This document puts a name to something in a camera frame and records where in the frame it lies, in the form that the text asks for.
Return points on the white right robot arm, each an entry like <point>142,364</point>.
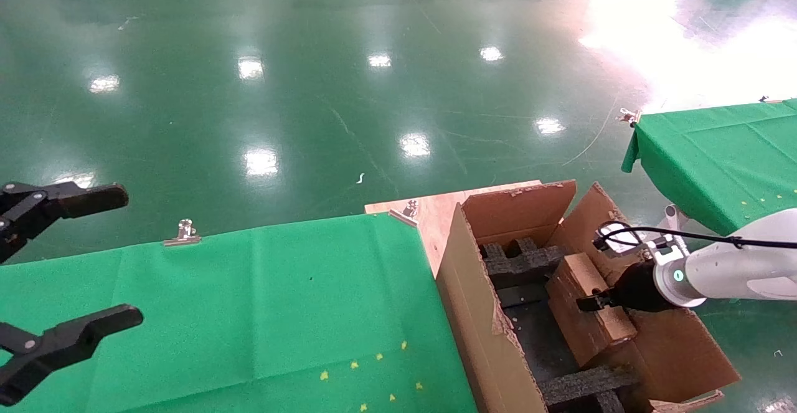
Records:
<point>741,263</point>

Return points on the black foam insert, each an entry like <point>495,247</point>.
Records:
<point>520,262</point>
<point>579,385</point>

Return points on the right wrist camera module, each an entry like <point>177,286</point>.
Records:
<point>616,242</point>

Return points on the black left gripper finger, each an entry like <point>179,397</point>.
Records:
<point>87,198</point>
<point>75,338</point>

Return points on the green tablecloth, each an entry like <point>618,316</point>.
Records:
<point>249,307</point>
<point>716,157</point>

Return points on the white table leg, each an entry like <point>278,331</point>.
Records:
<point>675,218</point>

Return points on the large open brown carton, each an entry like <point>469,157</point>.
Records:
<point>473,313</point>

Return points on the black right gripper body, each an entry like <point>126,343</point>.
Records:
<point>638,288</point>

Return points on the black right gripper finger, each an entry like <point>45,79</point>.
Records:
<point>596,303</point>

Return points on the long brown cardboard box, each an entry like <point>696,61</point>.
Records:
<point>591,332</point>

